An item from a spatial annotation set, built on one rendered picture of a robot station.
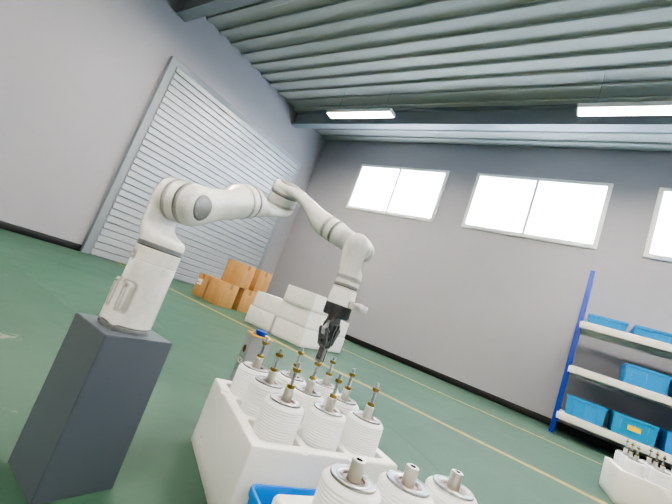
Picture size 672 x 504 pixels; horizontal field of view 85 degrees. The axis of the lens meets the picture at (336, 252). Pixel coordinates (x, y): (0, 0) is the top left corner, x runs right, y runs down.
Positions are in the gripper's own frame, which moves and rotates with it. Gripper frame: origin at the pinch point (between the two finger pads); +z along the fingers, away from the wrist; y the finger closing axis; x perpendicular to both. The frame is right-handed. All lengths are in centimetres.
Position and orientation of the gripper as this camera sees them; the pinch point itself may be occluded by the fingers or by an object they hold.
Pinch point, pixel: (321, 354)
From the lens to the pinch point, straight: 104.2
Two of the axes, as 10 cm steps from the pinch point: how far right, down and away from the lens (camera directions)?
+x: 9.0, 2.8, -3.4
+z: -3.4, 9.3, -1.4
